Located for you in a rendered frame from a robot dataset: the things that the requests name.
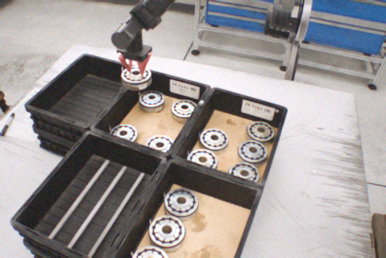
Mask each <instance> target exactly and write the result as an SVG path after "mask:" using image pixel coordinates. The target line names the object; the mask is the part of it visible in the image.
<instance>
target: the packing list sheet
mask: <svg viewBox="0 0 386 258"><path fill-rule="evenodd" d="M39 91H40V89H38V88H35V89H33V90H32V92H29V94H28V95H27V96H26V97H25V99H23V100H22V102H20V103H19V104H18V105H17V106H16V108H13V109H12V111H11V112H10V113H9V114H7V115H6V116H5V117H4V118H3V119H2V120H1V121H0V134H1V131H2V130H3V127H4V126H5V124H6V121H7V120H8V119H9V118H10V115H11V114H12V113H15V116H14V118H13V119H12V122H11V123H10V125H9V127H8V129H7V130H6V133H5V134H4V135H9V136H13V137H18V138H21V139H25V140H28V141H34V142H35V141H36V140H37V136H38V135H37V134H35V133H34V130H33V129H32V124H34V122H33V120H32V119H31V118H30V115H31V114H30V113H29V112H26V109H25V106H24V105H25V103H26V102H27V101H28V100H29V99H31V98H32V97H33V96H34V95H35V94H36V93H38V92H39Z"/></svg>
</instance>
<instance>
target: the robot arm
mask: <svg viewBox="0 0 386 258"><path fill-rule="evenodd" d="M175 1H176V0H142V1H140V2H139V3H138V4H137V5H136V6H134V7H133V9H132V10H131V11H130V12H129V13H130V14H131V16H130V15H128V16H127V17H124V18H123V22H122V23H121V26H120V27H119V28H117V29H116V32H115V33H114V34H113V35H112V36H111V41H112V45H113V46H115V47H116V48H117V50H116V53H117V54H118V53H121V55H120V56H118V58H119V60H120V62H121V63H122V64H123V65H124V66H125V68H126V69H127V71H128V72H129V73H130V71H131V70H132V61H137V65H138V67H139V72H140V74H141V76H143V75H144V72H145V69H146V65H147V64H148V62H149V60H150V56H151V55H152V54H151V51H152V46H147V45H145V44H144V45H143V37H142V29H145V30H146V31H148V30H149V29H150V28H151V29H152V30H153V29H154V28H155V27H157V26H158V25H159V24H160V22H162V20H161V16H163V15H164V14H165V13H166V11H167V10H168V9H169V7H170V6H171V5H172V4H173V3H174V2H175ZM126 59H127V60H128V61H129V67H128V65H127V61H126Z"/></svg>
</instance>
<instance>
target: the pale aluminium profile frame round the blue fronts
mask: <svg viewBox="0 0 386 258"><path fill-rule="evenodd" d="M213 1H221V2H226V3H234V4H239V5H244V6H252V7H257V8H264V9H268V5H269V4H272V5H273V3H271V2H266V1H258V0H213ZM205 9H206V4H205V6H204V8H203V10H201V0H196V6H195V19H194V45H193V51H191V53H192V54H194V55H198V54H199V51H198V50H197V49H198V46H209V47H213V48H220V49H224V50H232V51H236V52H243V53H247V54H254V55H258V56H262V57H269V58H273V59H280V60H283V66H280V67H279V70H280V71H283V72H286V69H287V63H288V59H289V55H290V48H291V44H288V43H287V39H282V38H279V37H273V36H272V37H271V36H268V35H264V34H261V33H257V32H250V31H245V30H237V29H233V28H226V27H221V26H219V25H214V24H212V25H210V24H207V23H205V20H204V17H205ZM200 13H201V14H200ZM310 17H313V18H317V19H325V20H330V21H337V22H341V23H346V24H349V25H354V26H361V27H366V28H373V29H377V30H384V31H386V24H385V23H377V22H373V21H366V20H362V19H357V18H353V17H346V16H341V15H337V14H329V13H324V12H319V11H316V10H311V14H310ZM203 20H204V22H203ZM202 22H203V24H202ZM205 30H210V31H215V32H222V33H226V34H234V35H238V36H242V37H249V38H254V39H261V40H266V41H273V42H277V43H283V44H284V46H285V51H284V52H283V53H275V52H268V51H264V50H257V49H253V48H246V47H241V46H234V45H230V44H226V43H219V42H214V41H207V40H202V38H201V37H202V35H203V33H204V32H205ZM299 47H300V48H307V49H311V50H317V51H322V52H329V53H333V54H339V55H344V56H348V57H353V58H357V59H362V60H366V61H370V63H371V67H372V71H373V72H368V71H364V70H358V69H354V68H348V67H344V66H337V65H334V64H330V63H323V62H320V61H312V60H309V59H302V58H298V64H302V65H306V66H312V67H317V68H323V69H327V70H333V71H337V72H344V73H347V74H351V75H358V76H362V77H367V78H371V79H373V80H372V84H369V85H368V87H369V89H372V90H376V89H377V87H376V86H375V85H377V83H378V80H379V79H380V76H381V74H382V73H383V70H384V69H385V65H386V51H385V50H384V47H386V43H384V42H383V44H382V47H381V49H380V51H379V57H377V56H374V54H369V53H364V52H362V53H359V52H352V51H348V50H342V49H339V48H334V47H330V46H323V45H319V44H315V43H309V42H308V41H302V42H301V44H300V46H299ZM377 63H379V66H377Z"/></svg>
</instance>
